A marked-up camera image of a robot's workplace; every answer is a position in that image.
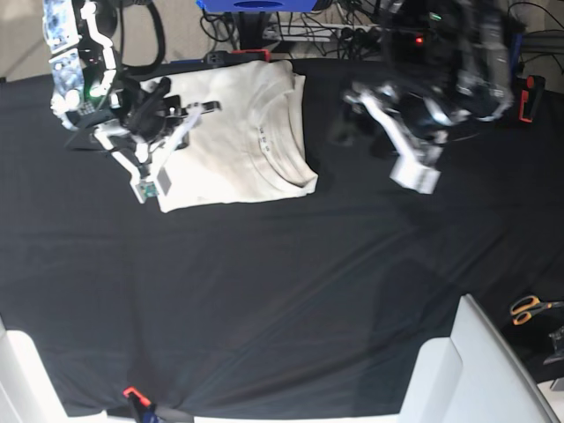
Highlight orange black clamp right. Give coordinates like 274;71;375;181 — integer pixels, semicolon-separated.
519;75;545;123

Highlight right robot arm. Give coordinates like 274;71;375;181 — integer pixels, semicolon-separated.
42;1;220;203

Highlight white frame left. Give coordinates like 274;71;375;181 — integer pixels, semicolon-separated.
1;326;108;422

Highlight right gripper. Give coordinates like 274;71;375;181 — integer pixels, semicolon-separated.
93;99;220;204

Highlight blue box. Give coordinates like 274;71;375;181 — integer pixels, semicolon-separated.
196;0;317;13

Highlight orange clamp bottom edge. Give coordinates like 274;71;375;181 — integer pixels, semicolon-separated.
122;386;152;407

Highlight orange black clamp top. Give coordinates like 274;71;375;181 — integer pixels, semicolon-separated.
204;49;271;67

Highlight white T-shirt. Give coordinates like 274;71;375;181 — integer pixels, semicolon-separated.
158;61;318;212

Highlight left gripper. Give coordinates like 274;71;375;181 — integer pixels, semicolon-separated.
332;83;447;194

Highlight black table cloth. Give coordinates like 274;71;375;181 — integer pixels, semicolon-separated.
1;60;563;419

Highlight orange black clamp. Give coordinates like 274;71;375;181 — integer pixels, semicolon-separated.
204;49;271;67
519;75;545;123

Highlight white power strip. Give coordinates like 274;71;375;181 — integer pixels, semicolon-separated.
263;21;380;42

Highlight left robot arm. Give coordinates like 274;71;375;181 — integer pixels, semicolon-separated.
343;1;513;195

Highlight orange handled scissors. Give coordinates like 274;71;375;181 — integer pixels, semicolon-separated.
509;295;563;326

